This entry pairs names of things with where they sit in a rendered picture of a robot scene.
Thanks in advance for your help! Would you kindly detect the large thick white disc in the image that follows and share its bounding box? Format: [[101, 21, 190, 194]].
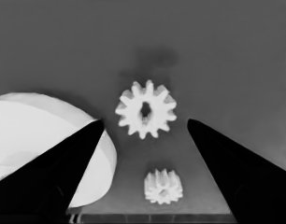
[[0, 91, 118, 209]]

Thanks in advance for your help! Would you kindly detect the small white toothed gear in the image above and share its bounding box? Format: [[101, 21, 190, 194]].
[[144, 168, 184, 205], [114, 79, 179, 140]]

